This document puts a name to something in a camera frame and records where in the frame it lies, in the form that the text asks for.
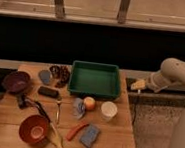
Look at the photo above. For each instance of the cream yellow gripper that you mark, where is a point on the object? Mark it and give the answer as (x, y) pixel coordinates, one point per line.
(138, 85)

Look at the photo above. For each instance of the red bowl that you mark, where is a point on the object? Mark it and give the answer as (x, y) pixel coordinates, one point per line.
(33, 129)

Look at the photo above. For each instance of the purple bowl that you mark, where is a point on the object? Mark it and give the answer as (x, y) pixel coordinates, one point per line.
(16, 81)

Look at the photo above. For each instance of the white paper cup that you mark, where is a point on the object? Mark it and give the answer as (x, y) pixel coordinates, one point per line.
(108, 110)

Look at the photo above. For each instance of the apple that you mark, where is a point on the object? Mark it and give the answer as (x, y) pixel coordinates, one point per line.
(89, 103)

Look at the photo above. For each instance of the green plastic tray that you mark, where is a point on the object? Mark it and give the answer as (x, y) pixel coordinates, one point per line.
(95, 79)

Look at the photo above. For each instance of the crumpled blue white wrapper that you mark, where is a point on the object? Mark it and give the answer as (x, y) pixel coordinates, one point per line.
(79, 108)

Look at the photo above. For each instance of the blue sponge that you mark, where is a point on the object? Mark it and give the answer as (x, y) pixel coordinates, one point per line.
(89, 136)

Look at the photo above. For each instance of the dark grape bunch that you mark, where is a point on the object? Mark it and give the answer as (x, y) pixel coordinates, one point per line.
(63, 77)

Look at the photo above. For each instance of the orange carrot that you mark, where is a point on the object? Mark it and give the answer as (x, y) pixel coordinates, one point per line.
(73, 131)

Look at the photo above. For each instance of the dark metal cup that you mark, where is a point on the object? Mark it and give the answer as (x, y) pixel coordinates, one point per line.
(55, 71)

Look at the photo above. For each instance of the black rectangular block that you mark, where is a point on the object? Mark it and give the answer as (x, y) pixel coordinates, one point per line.
(48, 92)

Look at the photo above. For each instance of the metal spoon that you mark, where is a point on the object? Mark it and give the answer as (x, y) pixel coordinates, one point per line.
(59, 101)

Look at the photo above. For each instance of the blue grey oval object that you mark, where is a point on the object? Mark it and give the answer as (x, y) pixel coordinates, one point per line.
(44, 76)

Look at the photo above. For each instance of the wooden table board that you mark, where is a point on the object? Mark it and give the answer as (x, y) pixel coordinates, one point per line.
(118, 133)

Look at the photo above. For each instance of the banana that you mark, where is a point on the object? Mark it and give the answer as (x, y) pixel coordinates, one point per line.
(55, 137)

